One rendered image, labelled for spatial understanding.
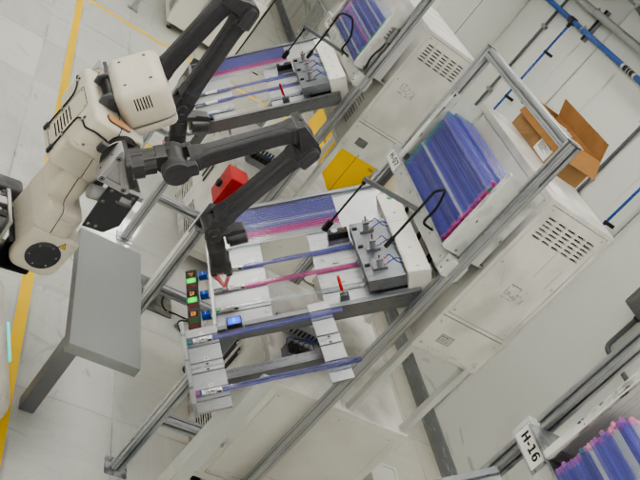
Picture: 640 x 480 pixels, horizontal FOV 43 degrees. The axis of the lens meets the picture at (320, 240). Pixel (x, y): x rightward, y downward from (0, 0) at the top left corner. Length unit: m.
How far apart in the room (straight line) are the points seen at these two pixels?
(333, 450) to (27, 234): 1.47
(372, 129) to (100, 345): 2.00
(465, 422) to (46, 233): 2.77
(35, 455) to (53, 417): 0.20
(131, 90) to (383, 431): 1.68
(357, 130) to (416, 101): 0.32
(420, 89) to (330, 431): 1.75
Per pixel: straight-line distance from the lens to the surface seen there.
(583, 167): 3.12
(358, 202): 3.26
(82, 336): 2.61
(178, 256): 3.44
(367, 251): 2.90
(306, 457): 3.30
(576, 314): 4.34
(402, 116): 4.11
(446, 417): 4.73
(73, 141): 2.32
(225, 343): 2.75
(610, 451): 2.03
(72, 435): 3.21
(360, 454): 3.35
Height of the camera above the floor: 2.20
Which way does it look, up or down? 23 degrees down
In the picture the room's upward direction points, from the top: 40 degrees clockwise
